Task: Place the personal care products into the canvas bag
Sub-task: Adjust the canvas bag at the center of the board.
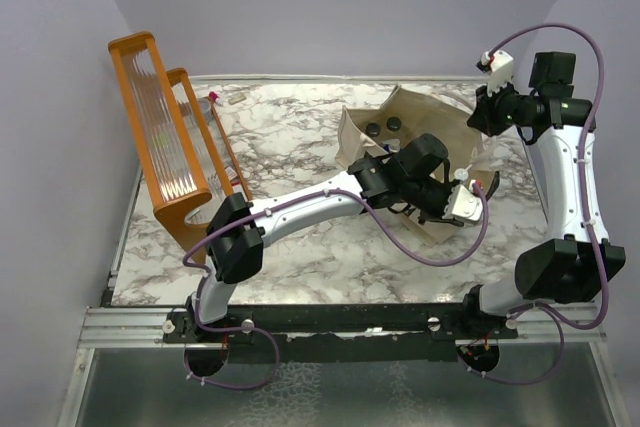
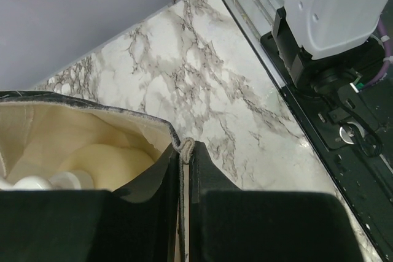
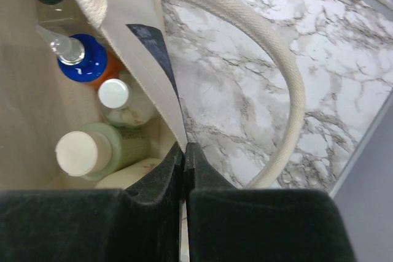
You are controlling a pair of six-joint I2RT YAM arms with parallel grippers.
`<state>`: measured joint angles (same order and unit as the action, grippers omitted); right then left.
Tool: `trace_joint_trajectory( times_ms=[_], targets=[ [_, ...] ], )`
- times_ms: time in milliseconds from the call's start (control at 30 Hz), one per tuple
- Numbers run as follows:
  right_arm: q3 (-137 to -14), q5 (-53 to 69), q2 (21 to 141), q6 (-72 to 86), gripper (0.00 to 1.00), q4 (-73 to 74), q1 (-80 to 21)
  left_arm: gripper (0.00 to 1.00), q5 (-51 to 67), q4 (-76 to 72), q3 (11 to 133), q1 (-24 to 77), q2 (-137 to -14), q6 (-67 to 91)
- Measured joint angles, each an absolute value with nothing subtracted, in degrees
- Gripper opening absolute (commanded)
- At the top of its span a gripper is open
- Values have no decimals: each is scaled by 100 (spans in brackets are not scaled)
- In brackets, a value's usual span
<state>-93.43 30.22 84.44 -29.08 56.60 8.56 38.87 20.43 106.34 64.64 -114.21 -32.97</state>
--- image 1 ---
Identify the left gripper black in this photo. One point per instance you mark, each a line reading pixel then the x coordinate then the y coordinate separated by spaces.
pixel 437 217

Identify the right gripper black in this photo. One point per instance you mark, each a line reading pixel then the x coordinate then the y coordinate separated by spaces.
pixel 484 117

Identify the beige pump lotion bottle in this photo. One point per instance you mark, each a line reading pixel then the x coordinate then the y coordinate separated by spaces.
pixel 464 175

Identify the beige canvas tote bag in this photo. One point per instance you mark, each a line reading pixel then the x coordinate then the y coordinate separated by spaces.
pixel 435 142

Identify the clear bottle black cap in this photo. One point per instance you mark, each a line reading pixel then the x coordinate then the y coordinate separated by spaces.
pixel 393 124

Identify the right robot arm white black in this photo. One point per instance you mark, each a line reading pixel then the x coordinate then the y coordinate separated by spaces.
pixel 576 259

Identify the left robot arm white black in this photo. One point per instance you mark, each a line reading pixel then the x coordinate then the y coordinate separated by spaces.
pixel 240 231

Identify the short orange wooden rack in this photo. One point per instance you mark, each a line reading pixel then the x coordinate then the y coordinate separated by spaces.
pixel 211 143

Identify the small pink white tube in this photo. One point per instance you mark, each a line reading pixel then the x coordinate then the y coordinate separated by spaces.
pixel 214 97

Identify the grey tape roll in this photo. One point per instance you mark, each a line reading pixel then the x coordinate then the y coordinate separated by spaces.
pixel 207 109

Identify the tall orange wooden rack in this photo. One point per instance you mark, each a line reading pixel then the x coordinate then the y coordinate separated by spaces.
pixel 180 196

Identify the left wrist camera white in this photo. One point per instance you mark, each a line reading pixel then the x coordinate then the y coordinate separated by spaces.
pixel 464 204

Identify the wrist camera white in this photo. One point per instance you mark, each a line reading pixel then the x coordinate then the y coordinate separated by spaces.
pixel 464 204
pixel 499 66

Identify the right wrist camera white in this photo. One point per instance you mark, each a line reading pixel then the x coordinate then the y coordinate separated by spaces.
pixel 499 66

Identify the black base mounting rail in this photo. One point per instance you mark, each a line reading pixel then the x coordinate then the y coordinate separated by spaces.
pixel 246 332

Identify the aluminium frame rail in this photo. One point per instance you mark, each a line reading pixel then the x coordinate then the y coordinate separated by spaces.
pixel 145 328

